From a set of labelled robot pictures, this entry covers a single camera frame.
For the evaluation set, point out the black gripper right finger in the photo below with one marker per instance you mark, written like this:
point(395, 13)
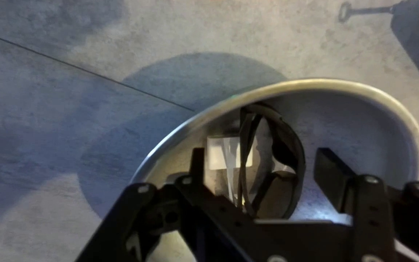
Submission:
point(372, 213)

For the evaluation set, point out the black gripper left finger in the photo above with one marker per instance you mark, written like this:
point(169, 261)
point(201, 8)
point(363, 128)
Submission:
point(137, 219)

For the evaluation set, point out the silver metal bowl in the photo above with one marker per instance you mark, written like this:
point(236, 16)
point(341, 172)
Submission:
point(316, 88)

